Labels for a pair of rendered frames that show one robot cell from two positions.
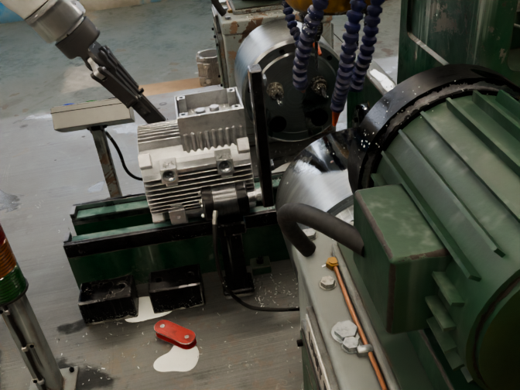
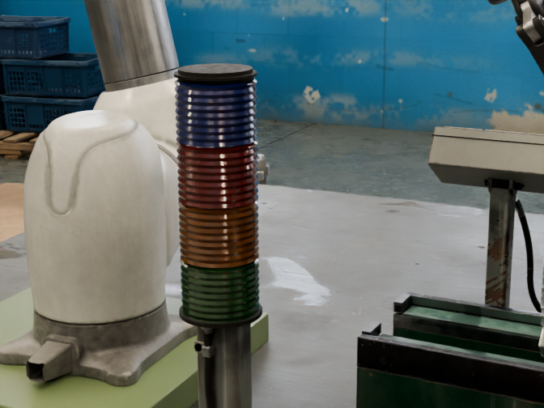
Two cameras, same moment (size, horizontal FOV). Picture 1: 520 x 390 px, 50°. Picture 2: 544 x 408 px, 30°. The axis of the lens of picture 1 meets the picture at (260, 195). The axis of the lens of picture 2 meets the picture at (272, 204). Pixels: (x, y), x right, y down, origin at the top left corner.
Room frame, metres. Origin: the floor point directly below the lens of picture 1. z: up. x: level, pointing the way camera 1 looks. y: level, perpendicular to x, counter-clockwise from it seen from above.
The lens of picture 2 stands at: (0.01, -0.04, 1.32)
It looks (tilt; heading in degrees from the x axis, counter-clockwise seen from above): 15 degrees down; 33
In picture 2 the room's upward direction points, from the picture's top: straight up
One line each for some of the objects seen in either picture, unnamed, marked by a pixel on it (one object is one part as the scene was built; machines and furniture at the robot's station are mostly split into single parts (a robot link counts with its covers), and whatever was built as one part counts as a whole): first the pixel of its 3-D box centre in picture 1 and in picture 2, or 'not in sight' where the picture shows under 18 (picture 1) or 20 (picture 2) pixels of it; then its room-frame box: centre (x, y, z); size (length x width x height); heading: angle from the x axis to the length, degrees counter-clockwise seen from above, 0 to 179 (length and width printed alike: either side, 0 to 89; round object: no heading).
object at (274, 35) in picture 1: (284, 71); not in sight; (1.31, -0.09, 1.04); 0.37 x 0.25 x 0.25; 5
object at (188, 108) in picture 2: not in sight; (216, 110); (0.61, 0.38, 1.19); 0.06 x 0.06 x 0.04
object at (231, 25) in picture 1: (270, 59); not in sight; (1.55, -0.07, 0.99); 0.35 x 0.31 x 0.37; 5
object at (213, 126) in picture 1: (210, 119); not in sight; (0.94, 0.08, 1.11); 0.12 x 0.11 x 0.07; 97
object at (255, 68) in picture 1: (261, 140); not in sight; (0.81, -0.01, 1.12); 0.04 x 0.03 x 0.26; 95
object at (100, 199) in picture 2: not in sight; (99, 207); (0.86, 0.73, 1.00); 0.18 x 0.16 x 0.22; 13
